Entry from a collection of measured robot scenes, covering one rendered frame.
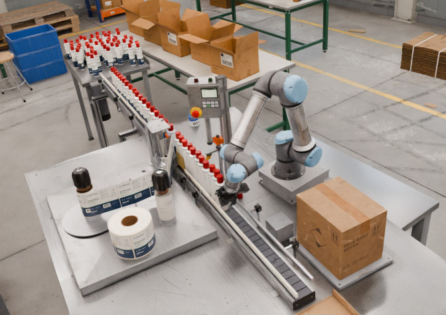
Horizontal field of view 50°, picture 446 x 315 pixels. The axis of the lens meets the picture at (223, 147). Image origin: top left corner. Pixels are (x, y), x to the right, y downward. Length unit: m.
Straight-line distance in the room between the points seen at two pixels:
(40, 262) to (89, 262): 1.52
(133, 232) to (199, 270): 0.34
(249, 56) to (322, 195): 2.19
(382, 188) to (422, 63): 3.61
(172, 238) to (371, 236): 0.91
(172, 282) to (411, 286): 1.01
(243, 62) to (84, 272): 2.39
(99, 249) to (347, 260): 1.13
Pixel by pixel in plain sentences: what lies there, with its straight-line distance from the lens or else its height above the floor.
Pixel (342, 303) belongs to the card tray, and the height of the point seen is 0.84.
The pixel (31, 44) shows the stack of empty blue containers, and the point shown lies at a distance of 6.91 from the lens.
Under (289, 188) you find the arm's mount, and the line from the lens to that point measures 2.49.
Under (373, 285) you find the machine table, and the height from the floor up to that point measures 0.83.
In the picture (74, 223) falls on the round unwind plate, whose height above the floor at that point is 0.89.
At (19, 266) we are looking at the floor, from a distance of 3.86.
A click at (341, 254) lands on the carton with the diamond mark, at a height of 1.00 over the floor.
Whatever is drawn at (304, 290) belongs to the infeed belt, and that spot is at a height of 0.88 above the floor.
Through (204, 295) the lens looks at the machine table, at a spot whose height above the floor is 0.83.
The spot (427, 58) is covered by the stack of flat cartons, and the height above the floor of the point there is 0.21.
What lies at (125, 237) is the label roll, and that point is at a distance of 2.18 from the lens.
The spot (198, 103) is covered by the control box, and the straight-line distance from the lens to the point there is 2.37.
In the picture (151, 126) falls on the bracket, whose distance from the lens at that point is 2.72.
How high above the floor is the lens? 2.41
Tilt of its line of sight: 31 degrees down
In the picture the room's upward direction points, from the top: 6 degrees counter-clockwise
